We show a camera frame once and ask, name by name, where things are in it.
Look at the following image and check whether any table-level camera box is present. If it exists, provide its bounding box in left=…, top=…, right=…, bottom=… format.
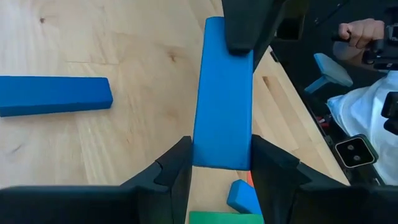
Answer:
left=334, top=133, right=379, bottom=169

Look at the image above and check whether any green triangle block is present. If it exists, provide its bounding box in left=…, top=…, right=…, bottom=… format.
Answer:
left=188, top=210, right=265, bottom=224

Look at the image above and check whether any blue rectangular block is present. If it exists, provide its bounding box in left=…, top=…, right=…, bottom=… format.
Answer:
left=0, top=75, right=114, bottom=118

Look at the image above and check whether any long blue block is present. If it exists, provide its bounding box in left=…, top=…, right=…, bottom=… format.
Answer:
left=192, top=16, right=254, bottom=171

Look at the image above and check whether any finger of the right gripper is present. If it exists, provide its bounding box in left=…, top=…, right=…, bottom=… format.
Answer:
left=221, top=0, right=274, bottom=57
left=253, top=0, right=312, bottom=71

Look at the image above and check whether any person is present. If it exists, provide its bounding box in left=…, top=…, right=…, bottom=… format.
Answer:
left=326, top=40, right=398, bottom=187

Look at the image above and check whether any blue office chair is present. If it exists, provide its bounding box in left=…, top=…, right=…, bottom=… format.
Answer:
left=303, top=52, right=354, bottom=95

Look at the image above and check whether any person's hand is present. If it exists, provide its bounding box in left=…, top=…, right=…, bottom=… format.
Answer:
left=337, top=17, right=386, bottom=50

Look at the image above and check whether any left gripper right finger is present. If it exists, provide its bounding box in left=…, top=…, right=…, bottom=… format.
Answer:
left=250, top=134, right=398, bottom=224

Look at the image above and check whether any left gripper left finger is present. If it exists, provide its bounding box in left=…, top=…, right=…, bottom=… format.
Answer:
left=0, top=136, right=193, bottom=224

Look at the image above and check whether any small blue block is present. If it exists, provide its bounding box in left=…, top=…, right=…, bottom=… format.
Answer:
left=226, top=179, right=264, bottom=216

